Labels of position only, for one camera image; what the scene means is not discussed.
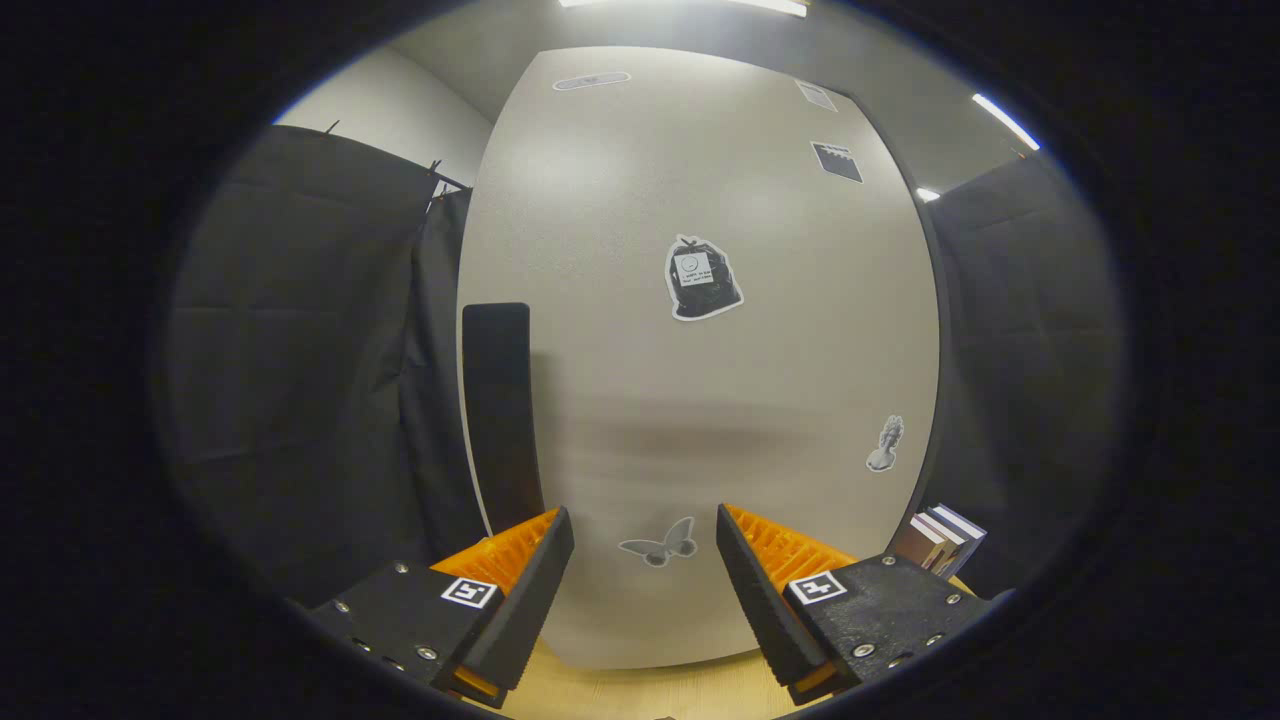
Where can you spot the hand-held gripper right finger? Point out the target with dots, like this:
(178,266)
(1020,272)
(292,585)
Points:
(760,610)

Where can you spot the large ceiling light panel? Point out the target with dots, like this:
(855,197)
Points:
(690,6)

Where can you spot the black backdrop cloth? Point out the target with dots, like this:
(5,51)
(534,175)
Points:
(300,350)

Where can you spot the white book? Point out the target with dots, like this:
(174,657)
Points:
(945,535)

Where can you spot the beige cabinet door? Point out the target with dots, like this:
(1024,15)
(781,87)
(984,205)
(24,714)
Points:
(600,200)

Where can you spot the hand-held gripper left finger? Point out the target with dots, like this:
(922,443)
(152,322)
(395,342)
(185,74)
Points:
(530,610)

